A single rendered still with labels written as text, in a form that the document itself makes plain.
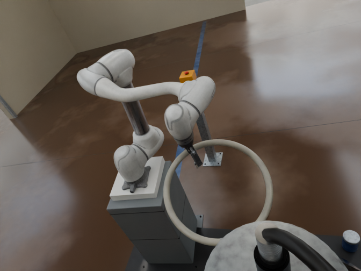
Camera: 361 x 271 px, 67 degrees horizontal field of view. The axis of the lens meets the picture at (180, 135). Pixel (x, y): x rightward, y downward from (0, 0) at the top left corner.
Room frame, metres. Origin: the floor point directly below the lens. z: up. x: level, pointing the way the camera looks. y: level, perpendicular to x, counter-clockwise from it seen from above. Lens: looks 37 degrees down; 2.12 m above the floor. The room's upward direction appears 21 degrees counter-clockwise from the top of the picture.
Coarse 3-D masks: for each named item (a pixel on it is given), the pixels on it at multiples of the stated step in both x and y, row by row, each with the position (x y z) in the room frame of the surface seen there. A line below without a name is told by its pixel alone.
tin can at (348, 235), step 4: (344, 232) 0.88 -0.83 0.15; (348, 232) 0.87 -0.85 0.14; (352, 232) 0.86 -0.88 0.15; (356, 232) 0.86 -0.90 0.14; (344, 236) 0.86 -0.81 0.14; (348, 236) 0.85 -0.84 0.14; (352, 236) 0.84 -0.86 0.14; (356, 236) 0.83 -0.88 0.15; (344, 240) 0.84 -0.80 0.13; (348, 240) 0.83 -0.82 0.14; (352, 240) 0.82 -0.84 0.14; (356, 240) 0.81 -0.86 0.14; (344, 244) 0.84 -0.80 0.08; (348, 244) 0.82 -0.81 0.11; (352, 244) 0.80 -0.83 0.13; (356, 244) 0.79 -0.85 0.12; (344, 248) 0.83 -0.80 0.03; (348, 248) 0.81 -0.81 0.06; (352, 248) 0.80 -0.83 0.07; (356, 248) 0.80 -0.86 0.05
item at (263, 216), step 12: (204, 144) 1.01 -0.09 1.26; (216, 144) 0.99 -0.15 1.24; (228, 144) 0.96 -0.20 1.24; (240, 144) 0.94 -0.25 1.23; (180, 156) 0.99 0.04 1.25; (252, 156) 0.87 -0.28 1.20; (264, 168) 0.80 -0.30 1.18; (168, 180) 0.91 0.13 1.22; (264, 180) 0.76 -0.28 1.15; (168, 192) 0.86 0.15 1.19; (168, 204) 0.81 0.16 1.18; (264, 204) 0.67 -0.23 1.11; (264, 216) 0.63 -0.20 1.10; (180, 228) 0.70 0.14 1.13; (204, 240) 0.62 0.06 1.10; (216, 240) 0.61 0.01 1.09
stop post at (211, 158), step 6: (192, 72) 2.16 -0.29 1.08; (180, 78) 2.14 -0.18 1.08; (186, 78) 2.12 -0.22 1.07; (192, 78) 2.10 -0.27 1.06; (204, 114) 2.18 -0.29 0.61; (198, 120) 2.14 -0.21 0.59; (204, 120) 2.14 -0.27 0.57; (198, 126) 2.15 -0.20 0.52; (204, 126) 2.12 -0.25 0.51; (204, 132) 2.13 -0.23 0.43; (204, 138) 2.14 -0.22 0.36; (210, 138) 2.15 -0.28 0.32; (210, 150) 2.13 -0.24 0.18; (210, 156) 2.14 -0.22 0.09; (216, 156) 2.18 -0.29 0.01; (204, 162) 2.17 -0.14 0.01; (210, 162) 2.13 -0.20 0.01; (216, 162) 2.10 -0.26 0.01
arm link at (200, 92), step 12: (96, 84) 1.24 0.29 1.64; (108, 84) 1.22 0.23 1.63; (156, 84) 1.11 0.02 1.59; (168, 84) 1.08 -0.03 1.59; (180, 84) 1.05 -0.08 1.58; (192, 84) 1.00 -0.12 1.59; (204, 84) 0.98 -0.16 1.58; (108, 96) 1.19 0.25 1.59; (120, 96) 1.14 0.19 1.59; (132, 96) 1.12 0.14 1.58; (144, 96) 1.11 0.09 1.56; (180, 96) 0.99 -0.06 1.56; (192, 96) 0.94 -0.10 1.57; (204, 96) 0.94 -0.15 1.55; (204, 108) 0.93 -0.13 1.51
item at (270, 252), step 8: (264, 224) 0.16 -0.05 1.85; (272, 224) 0.16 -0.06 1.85; (256, 232) 0.16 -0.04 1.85; (256, 240) 0.15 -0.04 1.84; (264, 240) 0.14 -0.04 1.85; (256, 248) 0.16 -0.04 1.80; (264, 248) 0.14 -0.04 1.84; (272, 248) 0.14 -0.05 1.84; (280, 248) 0.14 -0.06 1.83; (256, 256) 0.15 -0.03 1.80; (264, 256) 0.14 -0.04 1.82; (272, 256) 0.14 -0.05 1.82; (280, 256) 0.14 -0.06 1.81; (288, 256) 0.14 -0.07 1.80; (256, 264) 0.15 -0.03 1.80; (264, 264) 0.14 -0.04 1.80; (272, 264) 0.14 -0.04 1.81; (280, 264) 0.14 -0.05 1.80; (288, 264) 0.14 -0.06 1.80
